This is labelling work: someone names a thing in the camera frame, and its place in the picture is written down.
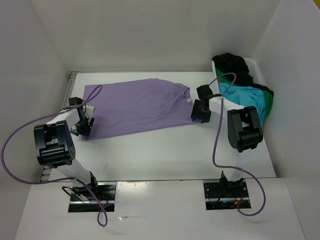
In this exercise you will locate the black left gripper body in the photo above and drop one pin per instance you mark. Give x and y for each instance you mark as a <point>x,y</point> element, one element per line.
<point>74,130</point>

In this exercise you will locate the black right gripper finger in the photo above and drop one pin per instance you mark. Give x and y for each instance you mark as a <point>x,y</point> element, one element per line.
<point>195,116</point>
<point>204,119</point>

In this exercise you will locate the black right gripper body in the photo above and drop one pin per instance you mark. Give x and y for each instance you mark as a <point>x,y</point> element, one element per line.
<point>197,102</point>

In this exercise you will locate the purple t shirt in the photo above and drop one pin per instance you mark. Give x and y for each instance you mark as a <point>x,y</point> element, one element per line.
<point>138,106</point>

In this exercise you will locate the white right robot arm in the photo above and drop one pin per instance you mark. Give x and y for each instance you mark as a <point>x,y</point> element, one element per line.
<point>244,131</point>

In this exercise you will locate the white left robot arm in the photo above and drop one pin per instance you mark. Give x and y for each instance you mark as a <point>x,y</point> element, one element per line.
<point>55,147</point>

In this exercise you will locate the green t shirt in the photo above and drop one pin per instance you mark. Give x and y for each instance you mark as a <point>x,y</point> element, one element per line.
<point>269,102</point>

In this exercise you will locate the cyan t shirt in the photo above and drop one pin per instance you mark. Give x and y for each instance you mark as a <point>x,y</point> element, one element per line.
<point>248,96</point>

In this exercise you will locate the black t shirt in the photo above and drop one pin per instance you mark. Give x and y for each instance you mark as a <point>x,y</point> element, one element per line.
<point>229,63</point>

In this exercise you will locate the white plastic laundry basket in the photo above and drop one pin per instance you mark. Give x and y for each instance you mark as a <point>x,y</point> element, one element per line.
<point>253,70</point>

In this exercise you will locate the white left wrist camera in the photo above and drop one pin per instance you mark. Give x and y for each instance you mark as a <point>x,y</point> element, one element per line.
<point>88,111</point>

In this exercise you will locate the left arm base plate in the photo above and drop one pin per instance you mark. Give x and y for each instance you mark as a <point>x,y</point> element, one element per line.
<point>85,203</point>

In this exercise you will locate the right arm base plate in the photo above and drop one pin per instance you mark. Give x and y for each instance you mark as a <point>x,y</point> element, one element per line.
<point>219,197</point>

